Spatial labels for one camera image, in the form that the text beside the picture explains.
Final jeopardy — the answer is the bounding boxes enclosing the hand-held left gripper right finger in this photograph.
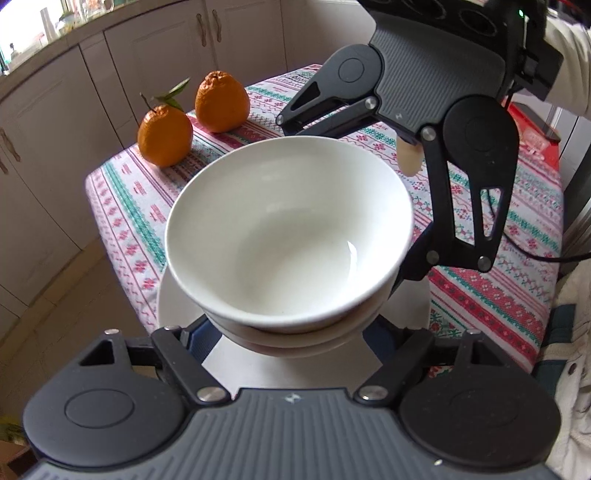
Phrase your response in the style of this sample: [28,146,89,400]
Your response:
[355,316,506,406]

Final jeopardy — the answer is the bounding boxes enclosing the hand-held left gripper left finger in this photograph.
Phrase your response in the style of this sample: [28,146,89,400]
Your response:
[76,316,232,406]

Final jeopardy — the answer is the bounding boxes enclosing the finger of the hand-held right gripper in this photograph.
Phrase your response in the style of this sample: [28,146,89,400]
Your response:
[276,65,380,138]
[390,134,513,296]

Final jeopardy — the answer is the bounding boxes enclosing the stained white fruit-print plate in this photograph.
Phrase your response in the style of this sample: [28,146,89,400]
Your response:
[157,272,431,389]

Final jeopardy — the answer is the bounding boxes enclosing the person's right forearm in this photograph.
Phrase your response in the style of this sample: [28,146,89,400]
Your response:
[547,14,591,117]

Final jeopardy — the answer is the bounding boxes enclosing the person's right hand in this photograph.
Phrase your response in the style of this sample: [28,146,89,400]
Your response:
[399,137,424,177]

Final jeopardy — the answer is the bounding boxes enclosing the patterned red green tablecloth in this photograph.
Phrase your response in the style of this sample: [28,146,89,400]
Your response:
[85,65,566,376]

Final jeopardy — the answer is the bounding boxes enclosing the bumpy orange without leaf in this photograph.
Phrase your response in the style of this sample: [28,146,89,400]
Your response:
[194,70,251,134]

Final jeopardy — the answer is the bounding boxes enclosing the red gift box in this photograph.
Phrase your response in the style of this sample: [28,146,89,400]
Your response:
[505,99,562,160]

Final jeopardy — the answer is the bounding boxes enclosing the orange with green leaf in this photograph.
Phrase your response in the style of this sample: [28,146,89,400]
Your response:
[137,78,194,168]

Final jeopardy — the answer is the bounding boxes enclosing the person's white fleece jacket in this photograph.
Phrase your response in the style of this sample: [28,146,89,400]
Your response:
[545,265,591,480]

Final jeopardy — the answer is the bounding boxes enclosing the white kitchen base cabinets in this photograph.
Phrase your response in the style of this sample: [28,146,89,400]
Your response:
[0,0,324,333]

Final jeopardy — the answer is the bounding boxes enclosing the beige kitchen countertop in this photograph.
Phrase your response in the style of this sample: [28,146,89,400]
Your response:
[0,18,108,101]

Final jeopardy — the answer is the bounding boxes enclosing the kitchen window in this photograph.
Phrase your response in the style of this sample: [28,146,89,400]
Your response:
[0,0,65,72]

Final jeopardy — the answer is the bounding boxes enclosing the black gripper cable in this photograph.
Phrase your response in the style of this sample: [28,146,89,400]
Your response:
[482,185,591,265]

